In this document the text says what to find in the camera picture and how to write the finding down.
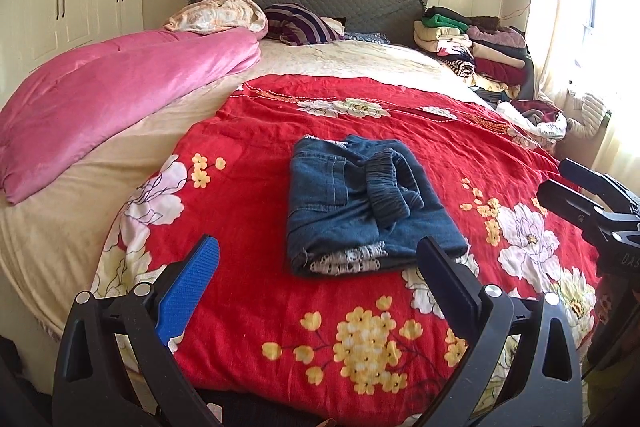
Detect pile of folded clothes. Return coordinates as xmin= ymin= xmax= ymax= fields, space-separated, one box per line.
xmin=412 ymin=6 xmax=533 ymax=100

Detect dark patterned pillow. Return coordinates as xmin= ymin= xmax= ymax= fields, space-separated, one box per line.
xmin=342 ymin=32 xmax=392 ymax=46

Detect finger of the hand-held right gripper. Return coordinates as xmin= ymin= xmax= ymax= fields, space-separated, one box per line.
xmin=559 ymin=158 xmax=640 ymax=214
xmin=536 ymin=179 xmax=616 ymax=235

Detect folded floral quilt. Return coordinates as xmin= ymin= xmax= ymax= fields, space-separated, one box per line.
xmin=164 ymin=0 xmax=269 ymax=40

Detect purple striped pillow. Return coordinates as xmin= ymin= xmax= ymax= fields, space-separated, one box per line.
xmin=262 ymin=3 xmax=346 ymax=46

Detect bed with cream sheet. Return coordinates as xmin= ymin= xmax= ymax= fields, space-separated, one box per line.
xmin=0 ymin=42 xmax=501 ymax=338

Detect pink quilt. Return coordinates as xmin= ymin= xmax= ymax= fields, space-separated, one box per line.
xmin=0 ymin=29 xmax=262 ymax=206

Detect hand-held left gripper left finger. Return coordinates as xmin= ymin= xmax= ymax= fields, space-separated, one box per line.
xmin=52 ymin=234 xmax=236 ymax=427

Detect white and red clothes heap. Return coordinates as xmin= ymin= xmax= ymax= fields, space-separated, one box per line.
xmin=495 ymin=99 xmax=568 ymax=140

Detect cream curtain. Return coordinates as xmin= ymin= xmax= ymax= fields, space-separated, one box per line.
xmin=530 ymin=0 xmax=640 ymax=188

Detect blue denim pants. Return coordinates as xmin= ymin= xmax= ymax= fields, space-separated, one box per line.
xmin=285 ymin=134 xmax=469 ymax=279

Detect red floral blanket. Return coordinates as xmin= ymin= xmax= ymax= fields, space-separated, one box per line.
xmin=90 ymin=74 xmax=601 ymax=418

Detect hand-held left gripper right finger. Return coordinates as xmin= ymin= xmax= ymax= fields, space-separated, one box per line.
xmin=416 ymin=236 xmax=583 ymax=427

